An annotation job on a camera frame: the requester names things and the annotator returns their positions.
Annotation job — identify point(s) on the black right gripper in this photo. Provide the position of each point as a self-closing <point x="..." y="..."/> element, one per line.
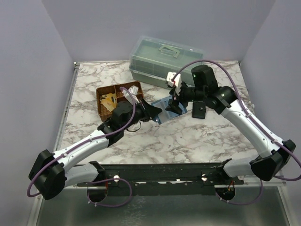
<point x="173" y="107"/>

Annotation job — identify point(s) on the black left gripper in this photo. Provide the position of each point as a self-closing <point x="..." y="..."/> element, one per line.
<point x="152" y="112"/>

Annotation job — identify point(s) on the blue leather card holder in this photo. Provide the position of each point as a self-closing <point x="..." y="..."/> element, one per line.
<point x="165" y="115"/>

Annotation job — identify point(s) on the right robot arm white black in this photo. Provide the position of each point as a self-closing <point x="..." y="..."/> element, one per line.
<point x="273" y="151"/>

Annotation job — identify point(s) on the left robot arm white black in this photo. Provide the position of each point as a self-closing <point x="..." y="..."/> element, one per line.
<point x="52" y="172"/>

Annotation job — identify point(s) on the black leather card holder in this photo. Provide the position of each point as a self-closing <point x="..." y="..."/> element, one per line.
<point x="199" y="110"/>

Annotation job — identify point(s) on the tan card in basket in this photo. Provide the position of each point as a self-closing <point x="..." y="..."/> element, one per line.
<point x="109" y="101"/>

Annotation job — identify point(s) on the brown wicker divided basket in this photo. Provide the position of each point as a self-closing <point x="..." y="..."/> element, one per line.
<point x="102" y="111"/>

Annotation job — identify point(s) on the green plastic storage box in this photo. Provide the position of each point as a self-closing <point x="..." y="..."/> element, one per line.
<point x="152" y="59"/>

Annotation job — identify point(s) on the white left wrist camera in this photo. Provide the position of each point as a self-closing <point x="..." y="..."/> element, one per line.
<point x="130" y="94"/>

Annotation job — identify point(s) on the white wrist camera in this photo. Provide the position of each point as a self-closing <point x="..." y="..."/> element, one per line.
<point x="130" y="94"/>
<point x="174" y="80"/>

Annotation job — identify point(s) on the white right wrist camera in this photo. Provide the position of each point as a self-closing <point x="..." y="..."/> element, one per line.
<point x="174" y="80"/>

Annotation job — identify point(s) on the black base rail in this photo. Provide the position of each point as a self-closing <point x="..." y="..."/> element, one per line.
<point x="158" y="179"/>

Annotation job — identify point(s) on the left aluminium side rail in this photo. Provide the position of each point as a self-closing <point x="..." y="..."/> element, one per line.
<point x="59" y="136"/>

